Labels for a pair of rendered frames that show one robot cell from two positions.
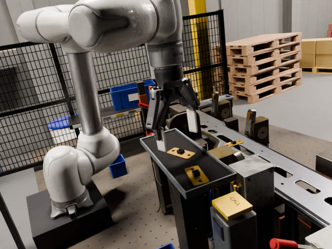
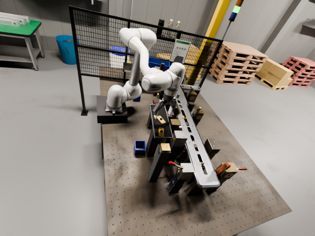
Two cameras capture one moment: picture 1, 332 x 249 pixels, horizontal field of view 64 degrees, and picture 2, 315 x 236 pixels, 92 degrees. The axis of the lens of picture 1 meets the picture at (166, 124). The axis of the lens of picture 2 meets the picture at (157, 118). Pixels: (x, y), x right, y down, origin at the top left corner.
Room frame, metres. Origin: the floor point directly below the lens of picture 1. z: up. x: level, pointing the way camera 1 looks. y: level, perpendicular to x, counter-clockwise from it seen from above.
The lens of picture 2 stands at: (-0.22, 0.02, 1.97)
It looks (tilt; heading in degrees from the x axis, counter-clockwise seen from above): 41 degrees down; 359
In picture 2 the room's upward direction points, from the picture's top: 17 degrees clockwise
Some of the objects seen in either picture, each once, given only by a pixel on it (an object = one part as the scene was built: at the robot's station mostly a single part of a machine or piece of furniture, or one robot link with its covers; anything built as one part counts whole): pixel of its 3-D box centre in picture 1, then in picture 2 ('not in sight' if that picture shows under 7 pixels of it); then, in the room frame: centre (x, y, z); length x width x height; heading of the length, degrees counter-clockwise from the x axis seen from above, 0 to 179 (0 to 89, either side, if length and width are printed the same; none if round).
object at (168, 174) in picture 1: (179, 155); (160, 120); (0.69, -0.02, 1.16); 0.37 x 0.14 x 0.02; 18
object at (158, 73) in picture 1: (170, 83); (168, 98); (0.69, -0.03, 1.37); 0.08 x 0.07 x 0.09; 133
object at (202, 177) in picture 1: (195, 173); (161, 131); (0.56, -0.05, 1.17); 0.08 x 0.04 x 0.01; 10
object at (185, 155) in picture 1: (180, 151); (161, 119); (0.69, -0.03, 1.17); 0.08 x 0.04 x 0.01; 43
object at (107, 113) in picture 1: (134, 106); (155, 71); (1.80, 0.20, 1.02); 0.90 x 0.22 x 0.03; 108
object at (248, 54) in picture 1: (257, 65); (233, 63); (5.07, -1.92, 0.50); 1.44 x 0.96 x 1.00; 117
